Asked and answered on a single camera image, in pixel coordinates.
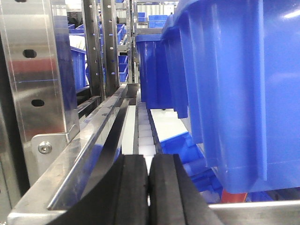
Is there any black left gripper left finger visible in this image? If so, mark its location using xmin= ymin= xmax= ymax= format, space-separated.
xmin=50 ymin=155 xmax=149 ymax=225

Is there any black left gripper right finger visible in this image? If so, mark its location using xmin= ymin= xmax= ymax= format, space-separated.
xmin=149 ymin=154 xmax=223 ymax=225

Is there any large blue plastic bin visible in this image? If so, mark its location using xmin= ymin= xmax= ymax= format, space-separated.
xmin=162 ymin=0 xmax=300 ymax=193

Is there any blue bin on lower shelf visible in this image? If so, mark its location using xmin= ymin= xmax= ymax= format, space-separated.
xmin=160 ymin=132 xmax=223 ymax=203

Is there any blue bin behind upright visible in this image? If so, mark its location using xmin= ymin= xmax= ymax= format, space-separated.
xmin=70 ymin=46 xmax=89 ymax=91

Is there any white roller track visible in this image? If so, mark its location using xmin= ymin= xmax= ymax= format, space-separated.
xmin=136 ymin=89 xmax=156 ymax=182

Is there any perforated steel rack upright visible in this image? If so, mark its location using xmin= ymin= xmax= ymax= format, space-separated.
xmin=0 ymin=0 xmax=80 ymax=143

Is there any stainless steel shelf rail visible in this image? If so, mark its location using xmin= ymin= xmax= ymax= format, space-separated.
xmin=7 ymin=84 xmax=128 ymax=225

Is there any hex bolt on bracket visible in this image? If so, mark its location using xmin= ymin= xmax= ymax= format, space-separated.
xmin=38 ymin=142 xmax=53 ymax=154

